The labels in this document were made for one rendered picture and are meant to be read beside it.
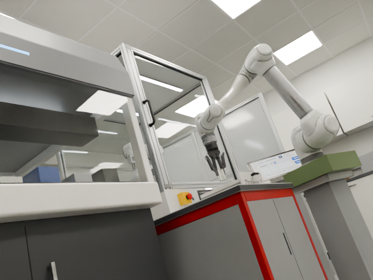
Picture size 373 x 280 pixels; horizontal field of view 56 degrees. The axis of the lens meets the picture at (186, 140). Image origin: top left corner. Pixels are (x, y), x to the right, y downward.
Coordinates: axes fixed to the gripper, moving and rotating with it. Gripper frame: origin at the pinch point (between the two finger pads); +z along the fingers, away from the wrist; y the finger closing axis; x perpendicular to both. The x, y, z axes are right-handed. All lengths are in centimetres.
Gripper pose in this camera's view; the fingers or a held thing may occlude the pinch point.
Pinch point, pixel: (221, 175)
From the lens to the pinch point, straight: 212.0
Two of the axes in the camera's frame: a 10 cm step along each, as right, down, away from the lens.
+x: 3.2, -3.9, -8.7
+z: 2.8, 9.1, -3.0
